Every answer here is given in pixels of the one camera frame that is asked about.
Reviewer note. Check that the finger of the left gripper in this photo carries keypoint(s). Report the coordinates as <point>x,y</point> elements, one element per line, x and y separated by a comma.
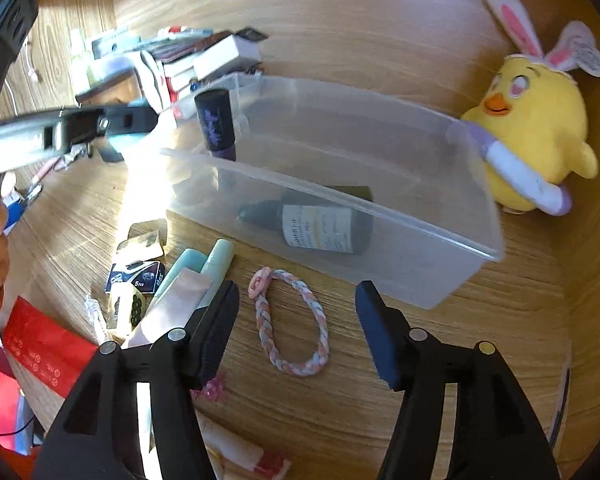
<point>32,137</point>

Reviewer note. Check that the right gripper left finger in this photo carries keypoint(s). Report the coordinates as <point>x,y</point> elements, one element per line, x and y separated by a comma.
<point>96,433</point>

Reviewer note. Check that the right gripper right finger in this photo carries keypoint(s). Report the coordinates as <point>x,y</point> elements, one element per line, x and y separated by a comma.
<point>496,432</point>

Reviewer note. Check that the red envelope packet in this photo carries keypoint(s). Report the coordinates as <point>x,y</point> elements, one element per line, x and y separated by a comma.
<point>48,351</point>

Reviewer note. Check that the blue Max staples box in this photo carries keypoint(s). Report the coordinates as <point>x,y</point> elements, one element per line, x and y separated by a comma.
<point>145,276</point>

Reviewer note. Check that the pale pink tube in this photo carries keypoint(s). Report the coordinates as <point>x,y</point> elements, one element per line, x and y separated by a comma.
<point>172,309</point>

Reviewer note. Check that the dark purple nail polish bottle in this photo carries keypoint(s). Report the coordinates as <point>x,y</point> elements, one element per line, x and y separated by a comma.
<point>216,122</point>

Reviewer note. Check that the mint green tube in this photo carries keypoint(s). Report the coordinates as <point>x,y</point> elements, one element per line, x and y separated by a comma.
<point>216,266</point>

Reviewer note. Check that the pink red-capped tube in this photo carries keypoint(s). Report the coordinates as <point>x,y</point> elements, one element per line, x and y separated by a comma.
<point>226,447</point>

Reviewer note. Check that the stack of books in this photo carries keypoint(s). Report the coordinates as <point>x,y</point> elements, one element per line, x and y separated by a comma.
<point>162,65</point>

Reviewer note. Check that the white small box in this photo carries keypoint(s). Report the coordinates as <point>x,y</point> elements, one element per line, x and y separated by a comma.
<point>232,54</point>

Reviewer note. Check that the dark bottle with label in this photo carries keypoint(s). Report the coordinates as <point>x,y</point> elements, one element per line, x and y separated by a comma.
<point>310,222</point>

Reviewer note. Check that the clear plastic storage bin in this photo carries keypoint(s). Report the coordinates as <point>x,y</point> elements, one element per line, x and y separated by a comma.
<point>416,171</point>

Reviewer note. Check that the yellow chick plush toy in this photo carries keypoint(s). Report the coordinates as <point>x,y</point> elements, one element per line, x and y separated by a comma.
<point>531,125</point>

